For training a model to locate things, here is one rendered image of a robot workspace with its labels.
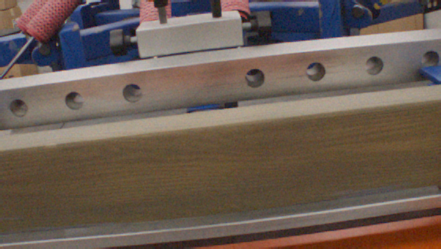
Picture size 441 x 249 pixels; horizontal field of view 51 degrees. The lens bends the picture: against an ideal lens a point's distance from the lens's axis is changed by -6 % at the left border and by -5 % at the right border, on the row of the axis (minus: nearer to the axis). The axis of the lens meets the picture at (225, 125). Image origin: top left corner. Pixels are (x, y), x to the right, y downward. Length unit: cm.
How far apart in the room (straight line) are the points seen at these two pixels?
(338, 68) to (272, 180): 26
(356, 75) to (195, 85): 18
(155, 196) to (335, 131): 12
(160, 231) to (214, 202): 4
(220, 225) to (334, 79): 28
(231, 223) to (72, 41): 70
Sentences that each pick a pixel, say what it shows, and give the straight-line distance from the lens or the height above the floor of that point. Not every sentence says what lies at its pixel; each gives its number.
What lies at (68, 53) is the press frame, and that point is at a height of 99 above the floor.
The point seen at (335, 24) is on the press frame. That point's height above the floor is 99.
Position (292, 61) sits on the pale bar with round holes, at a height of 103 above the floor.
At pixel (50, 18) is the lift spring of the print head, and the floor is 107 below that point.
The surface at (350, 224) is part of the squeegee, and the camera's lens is 36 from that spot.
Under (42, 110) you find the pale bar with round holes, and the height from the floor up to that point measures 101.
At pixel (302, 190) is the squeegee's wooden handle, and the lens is 33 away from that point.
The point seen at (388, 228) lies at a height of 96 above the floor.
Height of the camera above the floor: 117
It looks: 22 degrees down
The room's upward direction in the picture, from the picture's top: 7 degrees counter-clockwise
